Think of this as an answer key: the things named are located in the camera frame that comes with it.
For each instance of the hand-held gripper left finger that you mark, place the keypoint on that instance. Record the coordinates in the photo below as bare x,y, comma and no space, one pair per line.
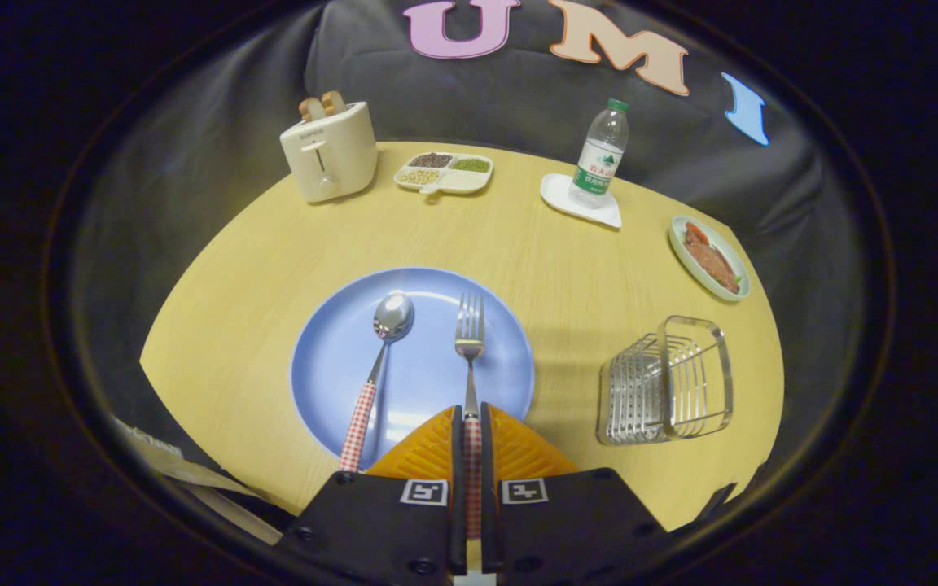
457,456

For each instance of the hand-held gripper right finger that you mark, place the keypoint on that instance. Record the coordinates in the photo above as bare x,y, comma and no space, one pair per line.
488,456

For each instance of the blue plate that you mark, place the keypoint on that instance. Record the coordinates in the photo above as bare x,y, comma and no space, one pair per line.
428,382

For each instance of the clear cutlery holder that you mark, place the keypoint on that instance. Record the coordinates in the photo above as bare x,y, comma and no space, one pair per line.
648,391

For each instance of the white square coaster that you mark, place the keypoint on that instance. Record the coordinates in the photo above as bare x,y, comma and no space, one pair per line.
558,195

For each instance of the white divided dish with beans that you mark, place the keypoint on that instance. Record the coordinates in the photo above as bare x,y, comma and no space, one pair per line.
457,181

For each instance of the pale green plate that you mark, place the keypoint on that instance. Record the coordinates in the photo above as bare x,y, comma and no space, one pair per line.
681,252

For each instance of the cooked meat with vegetables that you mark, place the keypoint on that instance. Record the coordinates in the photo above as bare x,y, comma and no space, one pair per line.
712,260

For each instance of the clear plastic water bottle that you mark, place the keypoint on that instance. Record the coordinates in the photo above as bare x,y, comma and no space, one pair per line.
599,155

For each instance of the cream toaster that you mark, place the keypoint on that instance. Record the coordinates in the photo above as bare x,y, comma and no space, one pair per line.
339,155

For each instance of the toasted bread slice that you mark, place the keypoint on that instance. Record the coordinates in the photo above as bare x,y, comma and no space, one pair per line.
333,102
311,109

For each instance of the black backdrop cloth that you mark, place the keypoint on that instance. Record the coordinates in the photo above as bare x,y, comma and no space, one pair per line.
233,122

